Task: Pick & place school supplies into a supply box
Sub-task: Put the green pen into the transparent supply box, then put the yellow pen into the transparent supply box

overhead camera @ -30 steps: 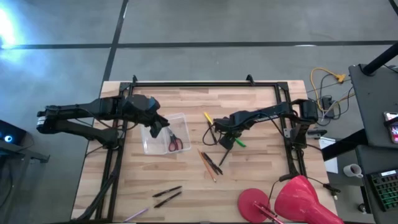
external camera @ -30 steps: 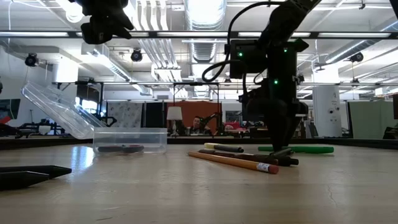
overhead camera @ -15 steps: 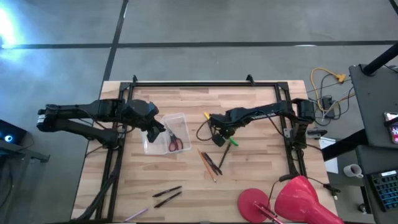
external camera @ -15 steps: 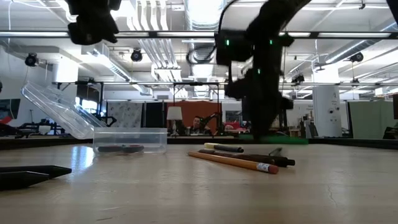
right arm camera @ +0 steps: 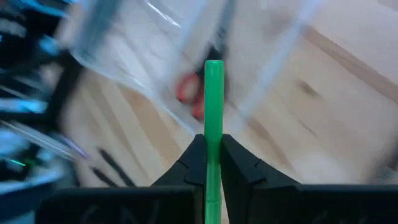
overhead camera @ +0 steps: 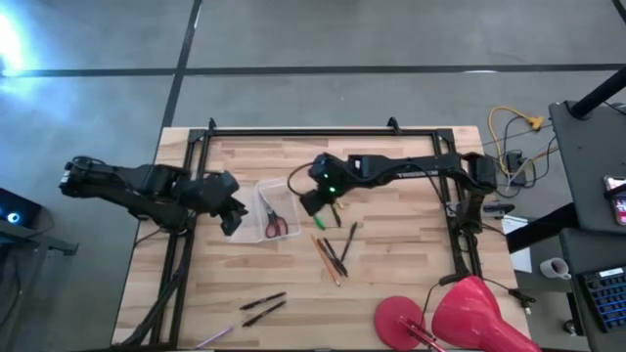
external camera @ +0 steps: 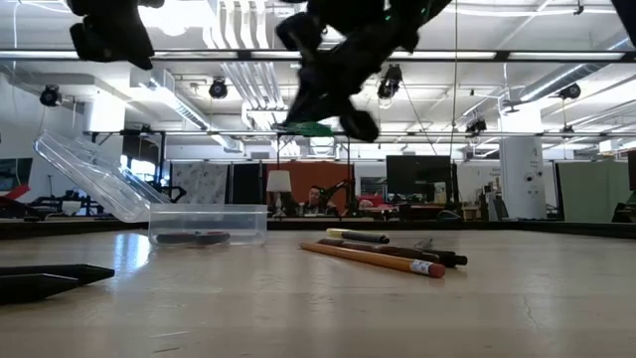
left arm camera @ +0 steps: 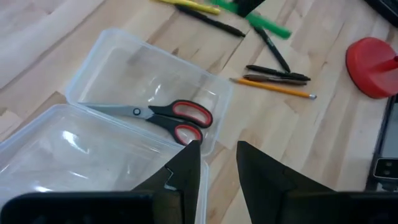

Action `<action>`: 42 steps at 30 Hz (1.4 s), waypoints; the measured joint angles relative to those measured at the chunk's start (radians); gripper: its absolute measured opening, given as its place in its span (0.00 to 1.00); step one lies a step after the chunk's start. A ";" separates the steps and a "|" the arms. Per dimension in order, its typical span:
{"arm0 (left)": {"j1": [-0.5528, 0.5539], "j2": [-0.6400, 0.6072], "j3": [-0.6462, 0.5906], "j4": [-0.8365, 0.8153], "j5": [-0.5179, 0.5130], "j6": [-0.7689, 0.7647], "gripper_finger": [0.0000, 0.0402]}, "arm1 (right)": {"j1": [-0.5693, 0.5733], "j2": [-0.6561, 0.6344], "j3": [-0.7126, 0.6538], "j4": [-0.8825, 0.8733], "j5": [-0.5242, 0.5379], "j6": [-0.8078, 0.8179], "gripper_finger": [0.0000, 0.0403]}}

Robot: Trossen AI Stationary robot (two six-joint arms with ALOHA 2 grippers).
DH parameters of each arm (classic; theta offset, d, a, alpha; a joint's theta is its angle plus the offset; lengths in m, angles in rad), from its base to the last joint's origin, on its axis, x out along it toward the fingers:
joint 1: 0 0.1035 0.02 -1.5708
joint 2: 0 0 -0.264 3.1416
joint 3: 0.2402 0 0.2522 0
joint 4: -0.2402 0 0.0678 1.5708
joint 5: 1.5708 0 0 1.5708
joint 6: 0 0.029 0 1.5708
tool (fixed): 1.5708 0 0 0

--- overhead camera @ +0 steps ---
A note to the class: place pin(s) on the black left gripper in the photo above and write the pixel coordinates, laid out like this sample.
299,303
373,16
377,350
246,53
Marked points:
212,193

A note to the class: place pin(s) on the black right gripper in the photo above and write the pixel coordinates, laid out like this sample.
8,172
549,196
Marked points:
332,176

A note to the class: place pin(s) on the clear plastic supply box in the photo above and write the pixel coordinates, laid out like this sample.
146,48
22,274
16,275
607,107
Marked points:
244,230

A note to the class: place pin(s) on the green marker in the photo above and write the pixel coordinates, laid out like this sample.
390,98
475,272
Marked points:
319,223

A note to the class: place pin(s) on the dark brown pen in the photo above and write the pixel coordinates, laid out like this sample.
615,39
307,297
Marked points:
348,242

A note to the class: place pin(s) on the orange pencil with eraser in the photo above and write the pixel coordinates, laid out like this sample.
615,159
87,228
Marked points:
326,260

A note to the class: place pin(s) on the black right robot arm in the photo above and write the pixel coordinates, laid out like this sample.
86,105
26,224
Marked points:
420,171

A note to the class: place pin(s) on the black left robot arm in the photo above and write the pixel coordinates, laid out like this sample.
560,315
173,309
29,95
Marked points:
122,188

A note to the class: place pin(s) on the purple pen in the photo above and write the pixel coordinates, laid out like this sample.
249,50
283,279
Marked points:
215,337

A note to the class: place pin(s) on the red round lamp base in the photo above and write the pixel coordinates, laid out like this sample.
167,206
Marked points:
391,318

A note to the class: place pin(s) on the red lamp shade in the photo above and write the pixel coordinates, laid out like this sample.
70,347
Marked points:
469,313

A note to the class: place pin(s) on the black power adapter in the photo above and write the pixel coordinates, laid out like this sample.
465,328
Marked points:
514,163

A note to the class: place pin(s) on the black device with blue light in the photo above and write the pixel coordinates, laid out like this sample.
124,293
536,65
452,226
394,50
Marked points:
19,210

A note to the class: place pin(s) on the white paper sheet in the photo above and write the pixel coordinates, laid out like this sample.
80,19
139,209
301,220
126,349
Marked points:
522,261

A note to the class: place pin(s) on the black desk leg bar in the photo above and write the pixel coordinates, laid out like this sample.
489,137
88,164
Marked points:
538,227

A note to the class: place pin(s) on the white mug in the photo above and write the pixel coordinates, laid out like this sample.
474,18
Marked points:
555,267

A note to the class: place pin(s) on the black side desk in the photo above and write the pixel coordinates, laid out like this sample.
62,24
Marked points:
587,161

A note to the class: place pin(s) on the black slanted pole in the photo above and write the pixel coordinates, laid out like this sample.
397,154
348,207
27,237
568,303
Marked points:
599,93

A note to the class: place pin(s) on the smartphone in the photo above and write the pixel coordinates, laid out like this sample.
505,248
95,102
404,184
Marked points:
620,203

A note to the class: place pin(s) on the keyboard with blue keys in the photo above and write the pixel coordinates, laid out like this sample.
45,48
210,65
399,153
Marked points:
609,298

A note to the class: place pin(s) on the black aluminium table frame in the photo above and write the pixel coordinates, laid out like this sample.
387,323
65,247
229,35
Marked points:
318,132

